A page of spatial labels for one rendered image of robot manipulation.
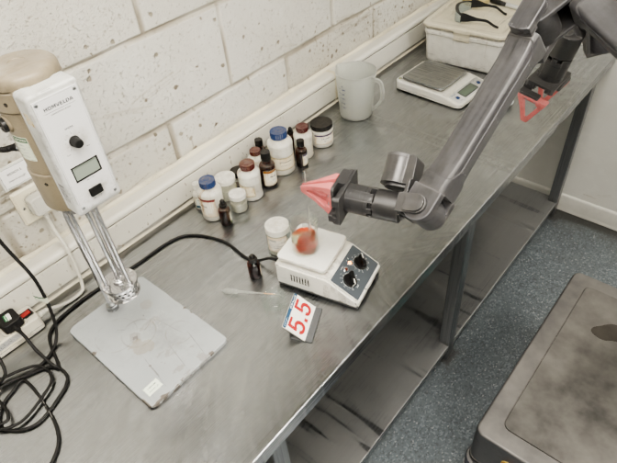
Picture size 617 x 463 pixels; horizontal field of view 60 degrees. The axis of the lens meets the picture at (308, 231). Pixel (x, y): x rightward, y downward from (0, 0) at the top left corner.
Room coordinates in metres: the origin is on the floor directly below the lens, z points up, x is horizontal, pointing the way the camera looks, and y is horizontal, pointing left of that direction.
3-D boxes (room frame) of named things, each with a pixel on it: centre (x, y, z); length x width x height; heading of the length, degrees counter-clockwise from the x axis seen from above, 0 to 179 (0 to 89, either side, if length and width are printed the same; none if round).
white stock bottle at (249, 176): (1.16, 0.14, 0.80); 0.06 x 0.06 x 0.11
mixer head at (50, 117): (0.70, 0.36, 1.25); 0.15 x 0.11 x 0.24; 46
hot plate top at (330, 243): (0.84, 0.00, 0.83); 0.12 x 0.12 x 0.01; 59
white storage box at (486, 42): (1.90, -0.71, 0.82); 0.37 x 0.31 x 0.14; 140
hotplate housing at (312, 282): (0.83, -0.03, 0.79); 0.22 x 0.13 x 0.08; 59
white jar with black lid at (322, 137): (1.38, -0.07, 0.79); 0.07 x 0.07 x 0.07
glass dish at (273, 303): (0.76, 0.09, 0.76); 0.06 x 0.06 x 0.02
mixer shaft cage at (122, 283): (0.71, 0.37, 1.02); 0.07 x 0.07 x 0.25
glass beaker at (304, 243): (0.84, 0.01, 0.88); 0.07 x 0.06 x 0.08; 31
